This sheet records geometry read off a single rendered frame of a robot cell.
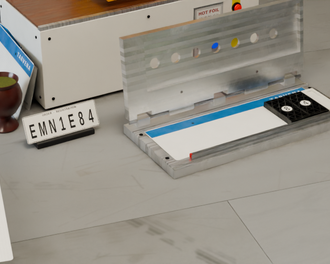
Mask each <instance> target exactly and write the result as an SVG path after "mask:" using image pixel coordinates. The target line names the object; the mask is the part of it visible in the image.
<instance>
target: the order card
mask: <svg viewBox="0 0 330 264"><path fill-rule="evenodd" d="M22 121H23V125H24V130H25V134H26V138H27V142H28V144H33V143H36V142H39V141H43V140H47V139H50V138H54V137H58V136H62V135H65V134H69V133H73V132H75V131H79V130H83V129H87V128H90V127H94V126H98V125H99V124H100V123H99V119H98V115H97V110H96V106H95V102H94V100H89V101H85V102H81V103H77V104H73V105H69V106H65V107H61V108H57V109H53V110H50V111H47V112H43V113H39V114H34V115H31V116H27V117H23V118H22Z"/></svg>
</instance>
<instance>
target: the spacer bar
mask: <svg viewBox="0 0 330 264"><path fill-rule="evenodd" d="M301 92H303V93H304V94H306V95H307V96H309V97H310V98H312V99H313V100H315V101H317V102H318V103H320V104H321V105H323V106H324V107H326V108H327V109H329V111H330V99H328V98H327V97H326V96H324V95H322V94H321V93H319V92H318V91H316V90H314V89H313V88H310V89H307V90H303V91H301Z"/></svg>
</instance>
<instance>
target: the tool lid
mask: <svg viewBox="0 0 330 264"><path fill-rule="evenodd" d="M271 29H275V31H276V33H275V35H274V36H273V37H272V38H270V37H269V32H270V30H271ZM254 33H256V34H257V39H256V40H255V41H254V42H251V41H250V37H251V35H252V34H254ZM234 38H237V39H238V44H237V45H236V46H235V47H232V46H231V42H232V40H233V39H234ZM214 43H218V50H217V51H215V52H213V51H212V45H213V44H214ZM119 47H120V60H121V67H122V79H123V91H124V104H125V116H126V119H127V120H129V121H131V120H135V119H137V115H138V114H141V113H145V112H148V113H149V114H151V115H154V114H157V113H161V112H165V111H169V114H168V115H169V116H170V115H174V114H177V113H181V112H185V111H189V110H191V109H194V103H197V102H201V101H204V100H208V99H211V98H214V93H218V92H221V91H223V92H224V93H226V94H229V93H233V92H237V91H241V90H244V91H245V93H243V94H244V95H245V94H249V93H253V92H256V91H260V90H264V89H267V88H268V83H269V82H273V81H277V80H280V79H284V75H285V74H287V73H291V72H292V73H294V74H296V75H298V74H302V73H303V0H279V1H275V2H270V3H266V4H261V5H257V6H253V7H248V8H243V9H239V10H235V11H232V12H227V13H223V14H218V15H214V16H210V17H205V18H200V19H196V20H192V21H187V22H184V23H180V24H175V25H171V26H166V27H162V28H158V29H153V30H149V31H144V32H140V33H137V34H132V35H128V36H123V37H119ZM194 48H198V49H199V53H198V55H197V56H196V57H192V50H193V49H194ZM174 53H178V55H179V57H178V60H177V61H176V62H172V61H171V56H172V55H173V54H174ZM153 58H157V59H158V64H157V65H156V66H155V67H153V68H152V67H151V66H150V61H151V60H152V59H153Z"/></svg>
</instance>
